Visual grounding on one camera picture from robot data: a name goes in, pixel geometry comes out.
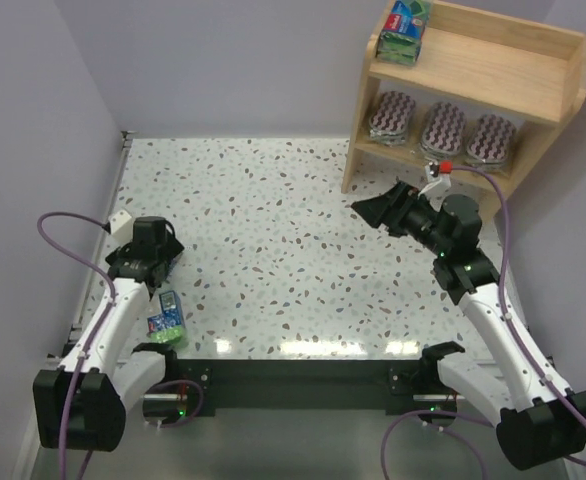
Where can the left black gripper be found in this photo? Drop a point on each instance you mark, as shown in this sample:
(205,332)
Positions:
(171,255)

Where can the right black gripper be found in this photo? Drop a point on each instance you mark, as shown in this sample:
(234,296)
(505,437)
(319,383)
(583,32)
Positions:
(396,209)

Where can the purple zigzag sponge pack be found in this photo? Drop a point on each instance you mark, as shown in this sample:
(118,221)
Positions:
(390,122)
(443,131)
(489,146)

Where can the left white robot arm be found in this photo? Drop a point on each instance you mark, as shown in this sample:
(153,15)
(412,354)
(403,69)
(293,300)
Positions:
(79,404)

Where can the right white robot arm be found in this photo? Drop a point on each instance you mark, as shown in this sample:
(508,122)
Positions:
(536,414)

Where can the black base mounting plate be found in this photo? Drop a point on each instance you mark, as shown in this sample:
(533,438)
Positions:
(382,385)

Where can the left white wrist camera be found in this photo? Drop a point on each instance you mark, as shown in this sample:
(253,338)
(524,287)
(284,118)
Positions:
(120,226)

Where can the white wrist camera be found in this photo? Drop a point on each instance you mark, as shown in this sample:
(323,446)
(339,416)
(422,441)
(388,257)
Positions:
(120,226)
(438,179)

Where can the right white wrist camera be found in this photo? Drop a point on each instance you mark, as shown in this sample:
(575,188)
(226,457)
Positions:
(438,179)

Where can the aluminium frame rail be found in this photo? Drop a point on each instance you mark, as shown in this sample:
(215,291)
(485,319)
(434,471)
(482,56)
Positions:
(82,180)

